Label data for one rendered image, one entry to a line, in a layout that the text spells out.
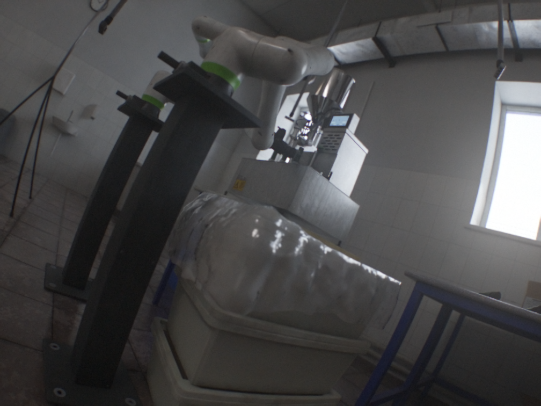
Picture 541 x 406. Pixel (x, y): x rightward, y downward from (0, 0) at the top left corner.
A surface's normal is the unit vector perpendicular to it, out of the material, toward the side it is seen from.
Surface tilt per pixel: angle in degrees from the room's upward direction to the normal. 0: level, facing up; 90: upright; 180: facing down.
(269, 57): 115
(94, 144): 90
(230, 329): 90
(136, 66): 90
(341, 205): 90
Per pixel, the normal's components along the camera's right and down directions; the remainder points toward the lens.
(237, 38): -0.14, -0.21
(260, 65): -0.41, 0.59
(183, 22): 0.59, 0.18
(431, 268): -0.69, -0.39
